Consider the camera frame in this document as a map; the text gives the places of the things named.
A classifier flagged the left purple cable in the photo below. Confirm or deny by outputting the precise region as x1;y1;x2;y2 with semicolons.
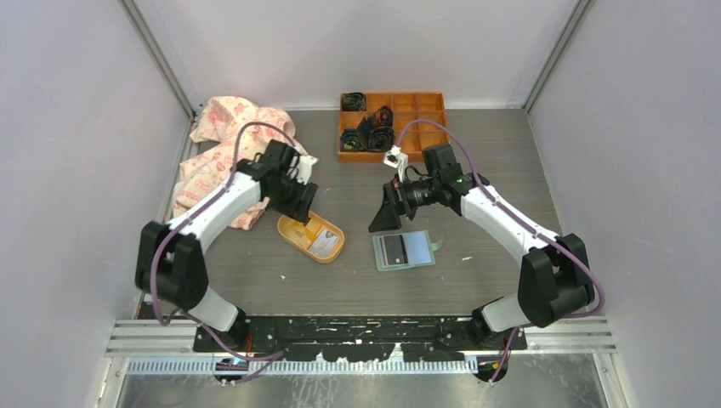
149;121;299;386

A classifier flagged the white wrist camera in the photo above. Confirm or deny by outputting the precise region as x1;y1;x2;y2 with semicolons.
383;145;409;183
293;155;319;184

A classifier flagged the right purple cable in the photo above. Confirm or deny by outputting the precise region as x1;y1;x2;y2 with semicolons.
394;118;606;386

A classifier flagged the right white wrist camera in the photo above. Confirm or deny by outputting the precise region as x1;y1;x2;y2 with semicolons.
383;145;409;183

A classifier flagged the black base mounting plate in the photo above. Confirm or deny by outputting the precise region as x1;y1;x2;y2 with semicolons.
221;315;510;362

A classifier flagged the dark rolled sock top-left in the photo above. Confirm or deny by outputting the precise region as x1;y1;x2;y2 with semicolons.
340;92;367;111

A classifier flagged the light green card holder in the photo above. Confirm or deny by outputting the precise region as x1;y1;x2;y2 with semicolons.
372;230;443;272

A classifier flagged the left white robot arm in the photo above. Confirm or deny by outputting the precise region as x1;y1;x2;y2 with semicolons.
134;140;318;351

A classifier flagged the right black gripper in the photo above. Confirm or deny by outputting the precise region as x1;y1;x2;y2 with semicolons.
370;173;441;232

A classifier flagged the dark rolled sock middle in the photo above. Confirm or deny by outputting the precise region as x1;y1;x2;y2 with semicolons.
356;105;394;135

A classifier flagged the pink patterned cloth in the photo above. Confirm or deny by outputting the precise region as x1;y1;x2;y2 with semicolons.
173;96;296;217

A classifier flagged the purple cable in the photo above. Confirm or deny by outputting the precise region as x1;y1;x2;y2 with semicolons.
394;118;606;386
149;121;299;386

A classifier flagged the dark credit card in holder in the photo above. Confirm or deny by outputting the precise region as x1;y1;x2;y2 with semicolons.
379;235;408;267

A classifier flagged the dark rolled sock bottom-middle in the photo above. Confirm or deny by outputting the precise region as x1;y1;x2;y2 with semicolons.
366;126;395;152

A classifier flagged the dark rolled sock bottom-left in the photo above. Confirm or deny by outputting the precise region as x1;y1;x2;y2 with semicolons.
339;128;366;152

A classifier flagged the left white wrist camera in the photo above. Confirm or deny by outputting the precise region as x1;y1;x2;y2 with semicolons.
293;155;319;184

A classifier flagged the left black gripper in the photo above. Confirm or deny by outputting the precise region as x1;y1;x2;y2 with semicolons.
268;172;317;223

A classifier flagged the yellow credit card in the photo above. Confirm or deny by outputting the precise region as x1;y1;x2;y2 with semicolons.
287;220;322;248

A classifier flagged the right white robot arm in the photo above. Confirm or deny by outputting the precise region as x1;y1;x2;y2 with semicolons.
368;143;600;349

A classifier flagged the yellow oval tray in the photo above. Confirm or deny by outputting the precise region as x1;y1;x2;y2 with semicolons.
276;211;345;264

